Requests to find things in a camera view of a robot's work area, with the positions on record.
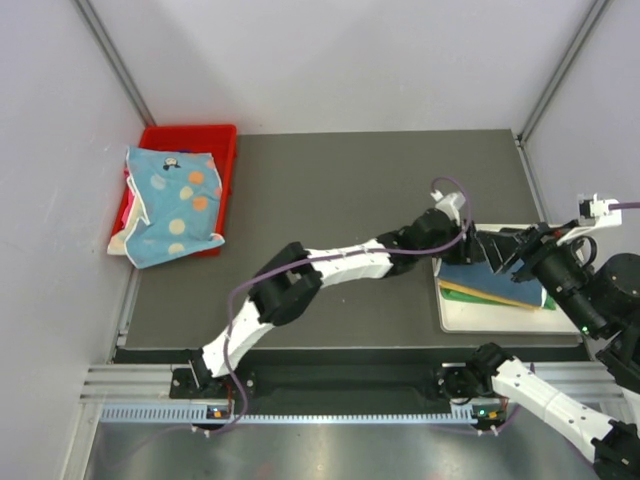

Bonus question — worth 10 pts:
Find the orange mustard towel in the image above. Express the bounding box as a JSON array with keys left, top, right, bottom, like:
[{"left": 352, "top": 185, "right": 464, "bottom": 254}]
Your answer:
[{"left": 436, "top": 262, "right": 547, "bottom": 309}]

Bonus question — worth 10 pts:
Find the pink towel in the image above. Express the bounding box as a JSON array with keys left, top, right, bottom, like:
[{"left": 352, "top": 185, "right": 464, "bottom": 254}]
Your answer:
[{"left": 111, "top": 168, "right": 143, "bottom": 236}]

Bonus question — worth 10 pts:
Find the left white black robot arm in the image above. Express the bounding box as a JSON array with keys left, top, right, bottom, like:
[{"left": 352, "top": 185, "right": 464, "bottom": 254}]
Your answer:
[{"left": 189, "top": 208, "right": 474, "bottom": 397}]

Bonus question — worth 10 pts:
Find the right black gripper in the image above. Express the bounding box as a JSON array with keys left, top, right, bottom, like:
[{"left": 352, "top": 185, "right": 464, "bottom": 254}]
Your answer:
[{"left": 474, "top": 216, "right": 604, "bottom": 337}]

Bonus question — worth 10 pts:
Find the grey slotted cable duct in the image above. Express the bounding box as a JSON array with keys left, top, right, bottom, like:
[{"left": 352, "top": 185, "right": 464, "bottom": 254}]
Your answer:
[{"left": 99, "top": 402, "right": 501, "bottom": 426}]

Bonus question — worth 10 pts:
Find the blue patterned towel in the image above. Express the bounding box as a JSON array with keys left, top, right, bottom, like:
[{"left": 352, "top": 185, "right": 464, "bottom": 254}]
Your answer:
[{"left": 107, "top": 147, "right": 225, "bottom": 269}]

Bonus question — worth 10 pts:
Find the aluminium corner post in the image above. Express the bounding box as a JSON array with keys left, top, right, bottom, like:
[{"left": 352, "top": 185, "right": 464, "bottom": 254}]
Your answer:
[
  {"left": 71, "top": 0, "right": 157, "bottom": 127},
  {"left": 515, "top": 0, "right": 613, "bottom": 148}
]

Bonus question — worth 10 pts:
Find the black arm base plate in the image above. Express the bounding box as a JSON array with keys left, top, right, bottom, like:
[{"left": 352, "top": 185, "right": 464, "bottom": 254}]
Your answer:
[{"left": 169, "top": 349, "right": 489, "bottom": 409}]

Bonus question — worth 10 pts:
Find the red plastic bin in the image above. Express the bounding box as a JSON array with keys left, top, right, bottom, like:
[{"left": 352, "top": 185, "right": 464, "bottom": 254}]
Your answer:
[{"left": 128, "top": 125, "right": 237, "bottom": 256}]

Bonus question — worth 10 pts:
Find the right aluminium corner post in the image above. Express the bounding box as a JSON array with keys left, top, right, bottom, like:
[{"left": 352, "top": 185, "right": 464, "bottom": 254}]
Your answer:
[{"left": 515, "top": 0, "right": 613, "bottom": 148}]

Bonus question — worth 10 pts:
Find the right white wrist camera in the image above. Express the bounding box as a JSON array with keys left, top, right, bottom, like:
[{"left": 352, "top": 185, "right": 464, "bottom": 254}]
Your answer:
[{"left": 557, "top": 194, "right": 622, "bottom": 245}]

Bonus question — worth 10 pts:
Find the aluminium frame rail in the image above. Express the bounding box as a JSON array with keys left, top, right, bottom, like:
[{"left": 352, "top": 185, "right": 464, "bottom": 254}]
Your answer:
[{"left": 80, "top": 362, "right": 623, "bottom": 403}]

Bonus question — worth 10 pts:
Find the left aluminium corner post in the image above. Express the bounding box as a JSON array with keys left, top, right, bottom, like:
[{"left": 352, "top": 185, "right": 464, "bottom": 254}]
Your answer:
[{"left": 71, "top": 0, "right": 157, "bottom": 127}]

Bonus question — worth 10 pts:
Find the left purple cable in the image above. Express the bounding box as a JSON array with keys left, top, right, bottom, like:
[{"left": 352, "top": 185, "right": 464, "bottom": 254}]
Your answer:
[{"left": 191, "top": 176, "right": 474, "bottom": 441}]

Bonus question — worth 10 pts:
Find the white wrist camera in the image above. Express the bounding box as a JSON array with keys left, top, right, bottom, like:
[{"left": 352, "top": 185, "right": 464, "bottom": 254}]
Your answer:
[
  {"left": 557, "top": 194, "right": 622, "bottom": 245},
  {"left": 431, "top": 190, "right": 466, "bottom": 224}
]

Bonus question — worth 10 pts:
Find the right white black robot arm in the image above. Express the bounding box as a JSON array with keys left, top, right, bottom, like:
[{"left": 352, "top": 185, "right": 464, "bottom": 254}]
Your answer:
[{"left": 466, "top": 223, "right": 639, "bottom": 479}]

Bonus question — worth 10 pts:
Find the green microfiber towel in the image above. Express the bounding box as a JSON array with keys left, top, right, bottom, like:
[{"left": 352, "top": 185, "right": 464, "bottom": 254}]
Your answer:
[{"left": 440, "top": 288, "right": 536, "bottom": 310}]

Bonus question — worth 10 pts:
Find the yellow green patterned towel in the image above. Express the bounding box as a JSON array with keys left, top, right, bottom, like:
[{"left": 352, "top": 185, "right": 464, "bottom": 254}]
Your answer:
[{"left": 438, "top": 280, "right": 476, "bottom": 296}]

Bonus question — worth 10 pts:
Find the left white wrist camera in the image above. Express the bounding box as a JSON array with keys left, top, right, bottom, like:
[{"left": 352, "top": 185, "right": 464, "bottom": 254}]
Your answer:
[{"left": 431, "top": 190, "right": 466, "bottom": 224}]

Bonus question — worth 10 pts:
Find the white square tray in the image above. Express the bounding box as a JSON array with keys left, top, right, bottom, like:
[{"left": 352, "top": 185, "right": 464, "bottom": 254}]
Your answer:
[{"left": 431, "top": 222, "right": 584, "bottom": 335}]

